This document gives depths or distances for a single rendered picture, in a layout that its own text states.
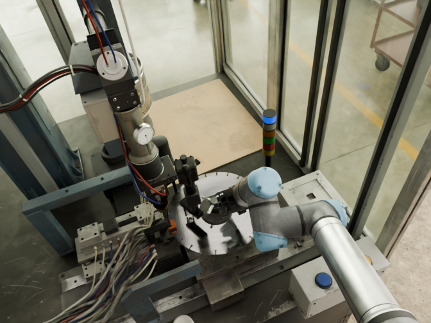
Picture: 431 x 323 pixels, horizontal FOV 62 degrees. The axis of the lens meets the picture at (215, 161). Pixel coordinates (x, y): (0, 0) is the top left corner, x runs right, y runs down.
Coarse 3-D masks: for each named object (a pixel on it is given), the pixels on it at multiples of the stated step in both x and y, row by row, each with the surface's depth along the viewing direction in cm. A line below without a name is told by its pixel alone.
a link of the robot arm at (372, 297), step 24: (312, 216) 82; (336, 216) 81; (336, 240) 73; (336, 264) 69; (360, 264) 67; (360, 288) 62; (384, 288) 62; (360, 312) 60; (384, 312) 56; (408, 312) 57
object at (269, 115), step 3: (264, 111) 120; (267, 111) 120; (270, 111) 119; (273, 111) 119; (264, 114) 119; (267, 114) 119; (270, 114) 118; (273, 114) 118; (264, 117) 119; (267, 117) 118; (270, 117) 117; (273, 117) 118; (264, 120) 120; (267, 120) 119; (270, 120) 118; (273, 120) 119; (267, 123) 119; (270, 123) 119; (273, 123) 120
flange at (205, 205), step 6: (210, 198) 122; (204, 204) 121; (210, 204) 119; (204, 210) 119; (216, 210) 117; (204, 216) 118; (210, 216) 117; (216, 216) 117; (222, 216) 117; (228, 216) 117; (210, 222) 117; (216, 222) 116
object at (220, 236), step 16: (208, 176) 130; (224, 176) 129; (240, 176) 129; (176, 192) 127; (208, 192) 125; (176, 208) 122; (176, 224) 118; (192, 224) 117; (208, 224) 117; (224, 224) 116; (240, 224) 116; (192, 240) 113; (208, 240) 113; (224, 240) 112; (240, 240) 112
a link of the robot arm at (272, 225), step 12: (264, 204) 84; (276, 204) 85; (252, 216) 85; (264, 216) 83; (276, 216) 83; (288, 216) 83; (252, 228) 86; (264, 228) 82; (276, 228) 82; (288, 228) 82; (300, 228) 83; (264, 240) 82; (276, 240) 82
